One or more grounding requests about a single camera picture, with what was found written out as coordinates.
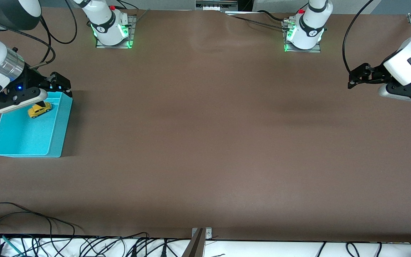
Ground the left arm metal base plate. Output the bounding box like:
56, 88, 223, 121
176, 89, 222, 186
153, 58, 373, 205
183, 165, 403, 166
283, 20, 322, 53

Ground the thin dark base cable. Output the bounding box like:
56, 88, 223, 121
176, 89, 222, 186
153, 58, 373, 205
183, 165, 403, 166
225, 12, 290, 31
134, 9, 151, 24

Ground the grey power strip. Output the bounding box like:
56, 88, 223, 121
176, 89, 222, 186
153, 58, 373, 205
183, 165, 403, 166
196, 0, 239, 11

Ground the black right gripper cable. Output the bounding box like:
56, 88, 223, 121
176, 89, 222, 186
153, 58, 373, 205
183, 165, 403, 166
0, 21, 56, 70

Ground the yellow beetle toy car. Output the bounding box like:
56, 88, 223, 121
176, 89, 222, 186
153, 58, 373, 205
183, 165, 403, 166
28, 102, 52, 119

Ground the black right arm cable loop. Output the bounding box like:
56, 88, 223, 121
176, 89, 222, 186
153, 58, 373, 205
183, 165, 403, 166
40, 0, 78, 45

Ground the metal mount bracket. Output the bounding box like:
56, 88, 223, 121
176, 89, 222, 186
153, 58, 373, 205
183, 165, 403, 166
191, 227, 213, 257

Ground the teal plastic bin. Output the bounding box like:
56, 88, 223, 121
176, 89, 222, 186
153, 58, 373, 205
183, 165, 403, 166
0, 91, 73, 158

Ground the dark grey mount pole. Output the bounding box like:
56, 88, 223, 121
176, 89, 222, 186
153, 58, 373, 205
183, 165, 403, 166
181, 228, 204, 257

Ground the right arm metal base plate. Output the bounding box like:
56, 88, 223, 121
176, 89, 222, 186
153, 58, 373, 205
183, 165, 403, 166
96, 15, 137, 49

